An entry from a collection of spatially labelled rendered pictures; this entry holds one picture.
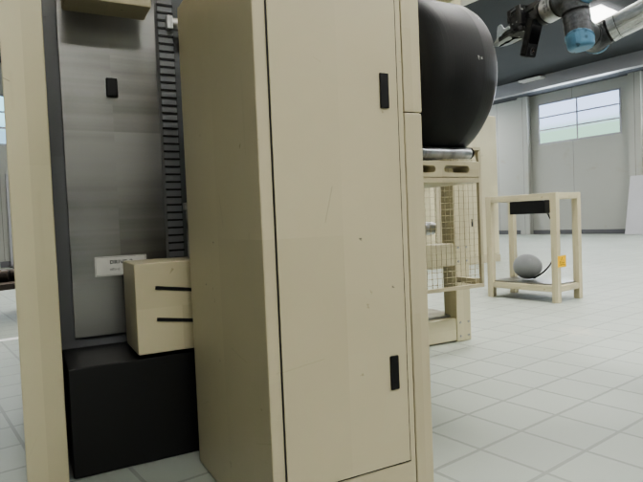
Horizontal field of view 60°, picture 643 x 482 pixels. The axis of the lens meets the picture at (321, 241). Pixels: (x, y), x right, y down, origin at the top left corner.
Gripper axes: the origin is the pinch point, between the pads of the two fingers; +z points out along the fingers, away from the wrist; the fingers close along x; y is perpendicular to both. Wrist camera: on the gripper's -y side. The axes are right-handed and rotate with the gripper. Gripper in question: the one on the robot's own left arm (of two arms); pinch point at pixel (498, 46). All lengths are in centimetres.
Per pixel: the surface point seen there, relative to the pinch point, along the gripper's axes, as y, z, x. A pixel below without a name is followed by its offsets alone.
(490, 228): -44, 196, -183
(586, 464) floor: -127, -27, 17
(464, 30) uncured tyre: 9.0, 9.1, 5.0
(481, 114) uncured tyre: -18.5, 15.0, -4.4
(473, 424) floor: -122, 10, 20
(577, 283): -93, 151, -219
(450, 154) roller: -30.7, 25.6, 3.1
